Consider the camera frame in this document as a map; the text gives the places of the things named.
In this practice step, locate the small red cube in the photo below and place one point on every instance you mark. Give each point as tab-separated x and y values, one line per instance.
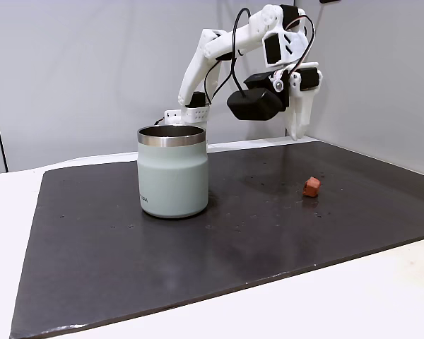
311	187

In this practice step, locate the pale green steel cup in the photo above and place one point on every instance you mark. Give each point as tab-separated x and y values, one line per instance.
173	176

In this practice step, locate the black table mat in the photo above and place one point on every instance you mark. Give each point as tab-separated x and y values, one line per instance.
127	265

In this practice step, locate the black camera box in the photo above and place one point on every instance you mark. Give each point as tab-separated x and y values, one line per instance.
258	104

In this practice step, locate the black wall fixture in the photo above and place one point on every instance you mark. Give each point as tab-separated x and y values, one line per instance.
330	1

